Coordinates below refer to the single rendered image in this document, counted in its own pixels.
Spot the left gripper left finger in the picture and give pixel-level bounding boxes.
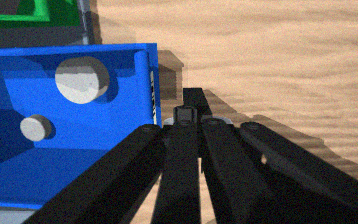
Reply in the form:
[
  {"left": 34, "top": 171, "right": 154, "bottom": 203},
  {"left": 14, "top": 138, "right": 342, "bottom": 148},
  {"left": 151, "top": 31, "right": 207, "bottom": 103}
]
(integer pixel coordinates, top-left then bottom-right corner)
[{"left": 21, "top": 88, "right": 202, "bottom": 224}]

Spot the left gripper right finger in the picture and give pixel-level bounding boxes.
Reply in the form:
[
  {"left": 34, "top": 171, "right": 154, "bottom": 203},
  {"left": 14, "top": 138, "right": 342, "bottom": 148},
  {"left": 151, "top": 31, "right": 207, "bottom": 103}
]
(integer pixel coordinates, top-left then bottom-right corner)
[{"left": 192, "top": 87, "right": 358, "bottom": 224}]

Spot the green bin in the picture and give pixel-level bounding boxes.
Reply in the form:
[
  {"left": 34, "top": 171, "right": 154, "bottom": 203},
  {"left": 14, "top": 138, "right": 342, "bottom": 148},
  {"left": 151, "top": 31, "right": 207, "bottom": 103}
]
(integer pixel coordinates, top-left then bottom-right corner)
[{"left": 0, "top": 0, "right": 76, "bottom": 27}]

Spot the blue bin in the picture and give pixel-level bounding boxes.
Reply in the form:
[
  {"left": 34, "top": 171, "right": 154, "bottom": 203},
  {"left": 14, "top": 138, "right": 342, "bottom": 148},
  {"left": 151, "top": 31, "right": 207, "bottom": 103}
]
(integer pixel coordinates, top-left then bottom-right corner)
[{"left": 0, "top": 43, "right": 162, "bottom": 209}]

